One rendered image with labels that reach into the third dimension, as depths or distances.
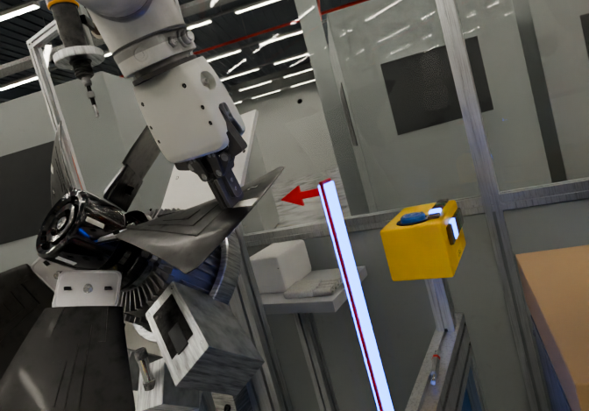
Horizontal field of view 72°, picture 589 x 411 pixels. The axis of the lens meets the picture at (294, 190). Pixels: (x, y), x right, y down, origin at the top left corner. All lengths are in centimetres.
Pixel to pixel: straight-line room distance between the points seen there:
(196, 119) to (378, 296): 97
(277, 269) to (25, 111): 231
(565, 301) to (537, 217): 62
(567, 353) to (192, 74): 44
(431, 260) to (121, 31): 52
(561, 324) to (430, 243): 24
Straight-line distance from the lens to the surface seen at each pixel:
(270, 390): 111
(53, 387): 66
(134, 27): 45
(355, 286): 47
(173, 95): 45
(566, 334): 48
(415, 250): 67
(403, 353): 137
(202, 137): 45
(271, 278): 118
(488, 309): 124
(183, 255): 46
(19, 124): 315
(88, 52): 69
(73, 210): 72
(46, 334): 69
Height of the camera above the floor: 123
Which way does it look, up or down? 5 degrees down
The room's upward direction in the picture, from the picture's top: 15 degrees counter-clockwise
